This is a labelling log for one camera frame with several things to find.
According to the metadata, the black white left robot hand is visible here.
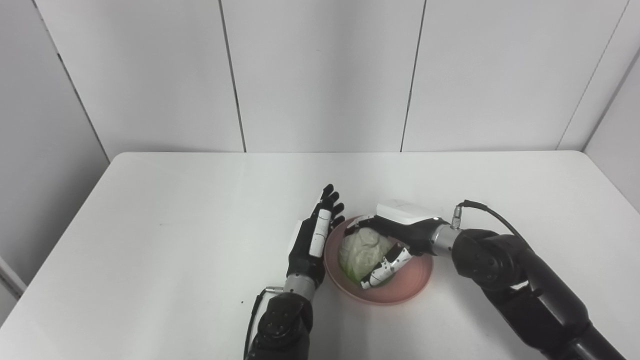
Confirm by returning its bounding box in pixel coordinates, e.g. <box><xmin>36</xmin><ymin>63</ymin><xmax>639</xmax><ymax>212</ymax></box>
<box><xmin>286</xmin><ymin>184</ymin><xmax>346</xmax><ymax>291</ymax></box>

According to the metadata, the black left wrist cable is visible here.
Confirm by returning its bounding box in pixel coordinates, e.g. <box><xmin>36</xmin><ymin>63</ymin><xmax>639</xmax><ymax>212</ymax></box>
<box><xmin>243</xmin><ymin>286</ymin><xmax>285</xmax><ymax>360</ymax></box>

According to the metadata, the green white cabbage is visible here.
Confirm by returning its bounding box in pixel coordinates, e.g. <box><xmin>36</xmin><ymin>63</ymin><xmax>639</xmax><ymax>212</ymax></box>
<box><xmin>338</xmin><ymin>227</ymin><xmax>396</xmax><ymax>288</ymax></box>

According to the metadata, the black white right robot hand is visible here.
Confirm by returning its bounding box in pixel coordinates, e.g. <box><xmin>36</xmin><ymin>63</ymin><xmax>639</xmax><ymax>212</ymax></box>
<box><xmin>344</xmin><ymin>200</ymin><xmax>448</xmax><ymax>291</ymax></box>

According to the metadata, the pink round plate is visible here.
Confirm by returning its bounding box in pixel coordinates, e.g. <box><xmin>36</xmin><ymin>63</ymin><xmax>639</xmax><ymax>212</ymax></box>
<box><xmin>323</xmin><ymin>215</ymin><xmax>434</xmax><ymax>306</ymax></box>

